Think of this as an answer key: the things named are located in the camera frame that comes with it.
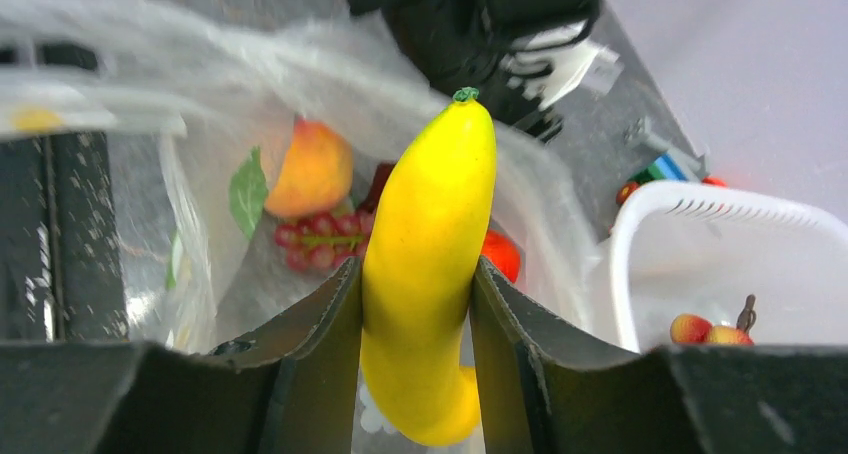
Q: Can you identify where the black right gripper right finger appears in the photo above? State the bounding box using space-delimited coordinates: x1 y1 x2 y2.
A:
470 260 847 453

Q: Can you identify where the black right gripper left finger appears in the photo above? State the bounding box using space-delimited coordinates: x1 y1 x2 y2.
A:
1 258 362 453

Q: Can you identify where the yellow fake banana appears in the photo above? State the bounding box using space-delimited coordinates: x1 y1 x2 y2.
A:
361 87 497 447

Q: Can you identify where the dark red grape bunch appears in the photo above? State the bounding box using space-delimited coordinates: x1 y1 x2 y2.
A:
273 163 395 273

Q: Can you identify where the red yellow fruit bunch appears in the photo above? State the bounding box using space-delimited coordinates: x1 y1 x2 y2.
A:
669 294 757 345

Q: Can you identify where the translucent plastic bag with fruits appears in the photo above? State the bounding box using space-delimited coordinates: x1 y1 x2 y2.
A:
0 0 601 454

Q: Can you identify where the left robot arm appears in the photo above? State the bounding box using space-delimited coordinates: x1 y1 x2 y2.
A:
348 0 603 142

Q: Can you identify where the red fake fruit in bag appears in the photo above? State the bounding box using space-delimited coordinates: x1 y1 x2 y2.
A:
481 229 522 283

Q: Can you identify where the orange fake peach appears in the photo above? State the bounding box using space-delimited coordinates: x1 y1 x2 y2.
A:
264 119 354 219

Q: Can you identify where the white plastic basin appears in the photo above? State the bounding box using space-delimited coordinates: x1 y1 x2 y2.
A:
593 181 847 352

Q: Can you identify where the stacked coloured brick pile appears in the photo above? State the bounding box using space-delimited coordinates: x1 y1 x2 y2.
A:
615 149 727 207

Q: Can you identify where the grey toy wrench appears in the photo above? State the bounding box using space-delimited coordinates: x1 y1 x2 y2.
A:
623 117 673 153

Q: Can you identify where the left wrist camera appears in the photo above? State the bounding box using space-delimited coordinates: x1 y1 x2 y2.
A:
504 40 624 108

